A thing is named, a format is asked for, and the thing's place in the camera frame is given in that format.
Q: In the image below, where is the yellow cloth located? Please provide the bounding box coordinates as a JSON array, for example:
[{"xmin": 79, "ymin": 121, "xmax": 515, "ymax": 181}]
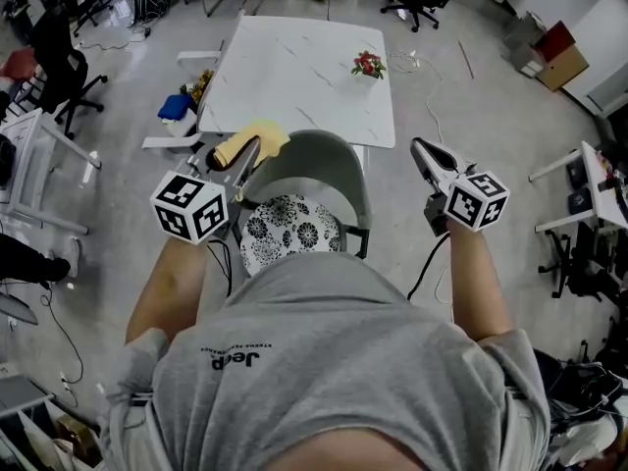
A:
[{"xmin": 214, "ymin": 119, "xmax": 291, "ymax": 172}]

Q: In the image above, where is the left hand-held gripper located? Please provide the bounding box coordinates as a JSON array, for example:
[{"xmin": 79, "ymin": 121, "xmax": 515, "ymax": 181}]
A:
[{"xmin": 149, "ymin": 137, "xmax": 264, "ymax": 246}]

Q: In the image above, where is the person's left forearm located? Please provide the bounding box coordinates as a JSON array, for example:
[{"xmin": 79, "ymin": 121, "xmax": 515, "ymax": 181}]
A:
[{"xmin": 124, "ymin": 235, "xmax": 210, "ymax": 348}]

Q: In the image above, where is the white stool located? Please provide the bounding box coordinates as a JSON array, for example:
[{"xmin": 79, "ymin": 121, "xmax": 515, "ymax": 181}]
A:
[{"xmin": 141, "ymin": 50, "xmax": 223, "ymax": 155}]

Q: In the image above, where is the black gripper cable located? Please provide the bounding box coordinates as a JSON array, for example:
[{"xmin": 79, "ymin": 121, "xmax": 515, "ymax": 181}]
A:
[
  {"xmin": 205, "ymin": 236, "xmax": 235, "ymax": 299},
  {"xmin": 406, "ymin": 232, "xmax": 450, "ymax": 302}
]

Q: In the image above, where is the floral black white seat cushion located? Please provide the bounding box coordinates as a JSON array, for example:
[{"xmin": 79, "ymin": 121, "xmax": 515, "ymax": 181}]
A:
[{"xmin": 239, "ymin": 193, "xmax": 342, "ymax": 279}]

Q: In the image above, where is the yellow flower bunch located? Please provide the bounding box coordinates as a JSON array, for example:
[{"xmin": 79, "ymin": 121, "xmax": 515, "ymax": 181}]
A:
[{"xmin": 179, "ymin": 69, "xmax": 216, "ymax": 105}]

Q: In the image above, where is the grey chair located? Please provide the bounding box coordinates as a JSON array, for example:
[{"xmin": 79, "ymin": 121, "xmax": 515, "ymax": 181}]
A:
[{"xmin": 241, "ymin": 129, "xmax": 373, "ymax": 260}]

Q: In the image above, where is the white floor cable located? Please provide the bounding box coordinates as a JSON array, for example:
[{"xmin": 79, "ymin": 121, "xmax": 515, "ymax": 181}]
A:
[{"xmin": 386, "ymin": 49, "xmax": 445, "ymax": 142}]

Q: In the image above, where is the white frame desk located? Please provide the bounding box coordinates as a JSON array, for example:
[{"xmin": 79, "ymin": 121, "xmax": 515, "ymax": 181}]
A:
[
  {"xmin": 528, "ymin": 139, "xmax": 628, "ymax": 236},
  {"xmin": 0, "ymin": 107, "xmax": 104, "ymax": 236}
]

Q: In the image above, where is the red flower pot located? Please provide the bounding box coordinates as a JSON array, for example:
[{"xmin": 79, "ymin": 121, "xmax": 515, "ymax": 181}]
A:
[{"xmin": 350, "ymin": 50, "xmax": 389, "ymax": 81}]

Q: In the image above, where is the person's grey shirt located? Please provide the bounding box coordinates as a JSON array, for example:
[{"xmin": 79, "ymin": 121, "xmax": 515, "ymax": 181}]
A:
[{"xmin": 99, "ymin": 249, "xmax": 551, "ymax": 471}]

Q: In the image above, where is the red and brown box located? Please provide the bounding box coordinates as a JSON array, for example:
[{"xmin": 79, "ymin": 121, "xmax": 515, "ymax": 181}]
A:
[{"xmin": 533, "ymin": 20, "xmax": 591, "ymax": 93}]

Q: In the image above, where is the white marble table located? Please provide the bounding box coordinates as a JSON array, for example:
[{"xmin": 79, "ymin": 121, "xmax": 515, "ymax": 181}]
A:
[{"xmin": 196, "ymin": 15, "xmax": 397, "ymax": 149}]

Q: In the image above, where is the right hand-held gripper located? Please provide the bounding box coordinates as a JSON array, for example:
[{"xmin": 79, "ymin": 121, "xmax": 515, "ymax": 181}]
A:
[{"xmin": 409, "ymin": 137, "xmax": 512, "ymax": 237}]

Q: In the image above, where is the person's right forearm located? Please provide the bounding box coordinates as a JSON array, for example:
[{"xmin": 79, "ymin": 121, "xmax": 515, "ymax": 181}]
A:
[{"xmin": 447, "ymin": 223, "xmax": 517, "ymax": 341}]

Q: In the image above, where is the blue folded cloth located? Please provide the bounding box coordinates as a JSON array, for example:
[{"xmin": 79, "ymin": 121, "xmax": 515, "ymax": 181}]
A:
[{"xmin": 157, "ymin": 93, "xmax": 194, "ymax": 123}]

